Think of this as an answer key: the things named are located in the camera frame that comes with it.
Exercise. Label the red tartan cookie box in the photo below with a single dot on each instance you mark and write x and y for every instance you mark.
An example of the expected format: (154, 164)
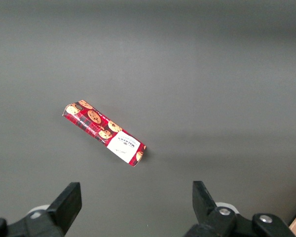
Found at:
(104, 130)

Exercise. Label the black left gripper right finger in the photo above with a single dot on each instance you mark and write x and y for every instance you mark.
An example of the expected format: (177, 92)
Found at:
(207, 207)

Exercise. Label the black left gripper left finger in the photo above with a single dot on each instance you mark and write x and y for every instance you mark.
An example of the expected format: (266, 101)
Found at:
(64, 209)

